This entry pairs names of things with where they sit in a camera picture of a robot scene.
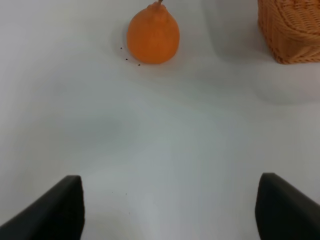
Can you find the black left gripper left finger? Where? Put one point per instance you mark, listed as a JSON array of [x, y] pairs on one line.
[[59, 214]]

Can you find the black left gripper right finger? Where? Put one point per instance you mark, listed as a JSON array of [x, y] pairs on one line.
[[282, 212]]

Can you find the orange wicker basket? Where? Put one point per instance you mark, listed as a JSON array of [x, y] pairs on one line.
[[291, 29]]

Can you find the orange with stem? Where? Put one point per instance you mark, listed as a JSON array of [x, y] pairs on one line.
[[153, 35]]

